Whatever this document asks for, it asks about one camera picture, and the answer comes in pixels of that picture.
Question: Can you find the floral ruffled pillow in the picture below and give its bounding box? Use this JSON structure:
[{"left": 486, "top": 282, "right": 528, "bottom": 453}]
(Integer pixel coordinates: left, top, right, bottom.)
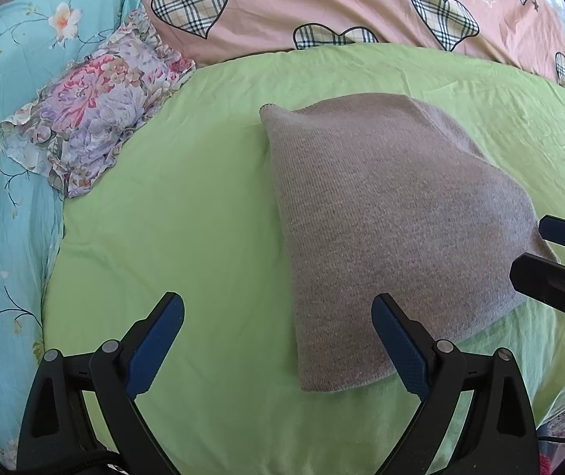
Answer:
[{"left": 0, "top": 8, "right": 197, "bottom": 200}]

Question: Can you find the beige knit sweater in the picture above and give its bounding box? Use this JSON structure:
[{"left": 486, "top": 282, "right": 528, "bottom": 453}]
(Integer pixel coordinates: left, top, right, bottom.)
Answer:
[{"left": 259, "top": 93, "right": 560, "bottom": 395}]

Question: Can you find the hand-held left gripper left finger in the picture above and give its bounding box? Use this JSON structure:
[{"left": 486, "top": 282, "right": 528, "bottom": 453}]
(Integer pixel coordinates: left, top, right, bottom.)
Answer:
[{"left": 16, "top": 292, "right": 185, "bottom": 475}]

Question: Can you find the green bed sheet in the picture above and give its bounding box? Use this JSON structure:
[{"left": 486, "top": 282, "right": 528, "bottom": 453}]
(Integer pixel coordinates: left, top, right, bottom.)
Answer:
[{"left": 42, "top": 42, "right": 565, "bottom": 475}]

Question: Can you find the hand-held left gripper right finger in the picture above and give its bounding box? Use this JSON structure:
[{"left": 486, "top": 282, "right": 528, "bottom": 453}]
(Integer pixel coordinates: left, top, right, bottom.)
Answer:
[{"left": 370, "top": 293, "right": 541, "bottom": 475}]

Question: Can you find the pink quilt with plaid hearts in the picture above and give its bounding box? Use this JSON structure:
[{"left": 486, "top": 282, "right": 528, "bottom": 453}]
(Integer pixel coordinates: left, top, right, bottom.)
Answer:
[{"left": 143, "top": 0, "right": 565, "bottom": 91}]

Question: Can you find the teal floral quilt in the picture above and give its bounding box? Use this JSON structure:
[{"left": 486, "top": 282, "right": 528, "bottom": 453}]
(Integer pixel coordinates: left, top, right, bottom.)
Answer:
[{"left": 0, "top": 0, "right": 160, "bottom": 471}]

